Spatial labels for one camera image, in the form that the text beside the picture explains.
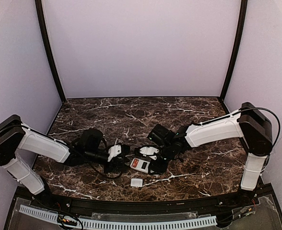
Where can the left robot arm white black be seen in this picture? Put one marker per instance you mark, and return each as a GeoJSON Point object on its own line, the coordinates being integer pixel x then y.
{"type": "Point", "coordinates": [90, 147]}

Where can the white battery cover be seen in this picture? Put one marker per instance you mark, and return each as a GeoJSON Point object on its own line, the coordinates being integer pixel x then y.
{"type": "Point", "coordinates": [136, 182]}

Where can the black front rail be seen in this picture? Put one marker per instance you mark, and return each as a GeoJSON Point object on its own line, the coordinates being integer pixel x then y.
{"type": "Point", "coordinates": [210, 205]}

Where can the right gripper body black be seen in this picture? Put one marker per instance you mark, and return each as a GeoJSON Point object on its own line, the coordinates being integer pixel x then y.
{"type": "Point", "coordinates": [158, 165]}

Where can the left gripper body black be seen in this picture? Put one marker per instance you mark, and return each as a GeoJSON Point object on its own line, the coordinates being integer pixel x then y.
{"type": "Point", "coordinates": [117, 164]}

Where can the orange battery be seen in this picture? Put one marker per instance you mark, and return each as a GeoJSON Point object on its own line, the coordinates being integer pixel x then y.
{"type": "Point", "coordinates": [135, 163]}

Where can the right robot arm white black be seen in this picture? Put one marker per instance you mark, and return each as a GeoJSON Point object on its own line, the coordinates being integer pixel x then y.
{"type": "Point", "coordinates": [248, 122]}

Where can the right black frame post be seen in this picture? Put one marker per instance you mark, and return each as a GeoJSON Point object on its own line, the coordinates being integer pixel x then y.
{"type": "Point", "coordinates": [235, 50]}

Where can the white remote control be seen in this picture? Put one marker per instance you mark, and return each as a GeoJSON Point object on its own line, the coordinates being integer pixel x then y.
{"type": "Point", "coordinates": [142, 166]}

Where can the white slotted cable duct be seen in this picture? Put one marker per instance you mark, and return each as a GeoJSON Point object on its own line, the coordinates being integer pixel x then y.
{"type": "Point", "coordinates": [120, 222]}

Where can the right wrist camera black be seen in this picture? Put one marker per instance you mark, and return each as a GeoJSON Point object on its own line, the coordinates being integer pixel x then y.
{"type": "Point", "coordinates": [146, 151]}

